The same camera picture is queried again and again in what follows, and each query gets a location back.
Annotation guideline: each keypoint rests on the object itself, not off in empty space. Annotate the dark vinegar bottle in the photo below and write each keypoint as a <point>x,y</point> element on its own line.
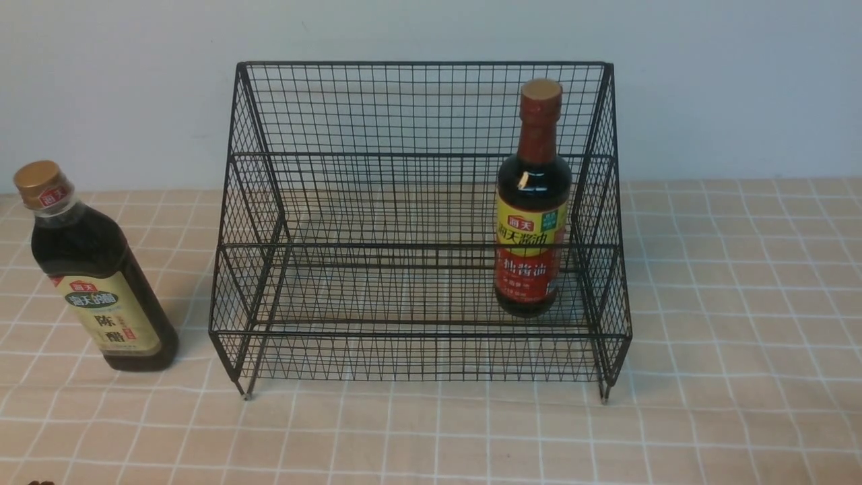
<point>86,256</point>

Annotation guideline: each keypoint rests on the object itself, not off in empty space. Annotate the soy sauce bottle, red label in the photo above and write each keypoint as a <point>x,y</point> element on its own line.
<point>532,192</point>

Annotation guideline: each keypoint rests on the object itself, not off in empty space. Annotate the peach checkered tablecloth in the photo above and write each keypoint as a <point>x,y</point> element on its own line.
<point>744,367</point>

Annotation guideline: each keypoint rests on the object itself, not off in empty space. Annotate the black wire mesh rack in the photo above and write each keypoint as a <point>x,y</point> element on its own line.
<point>356,238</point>

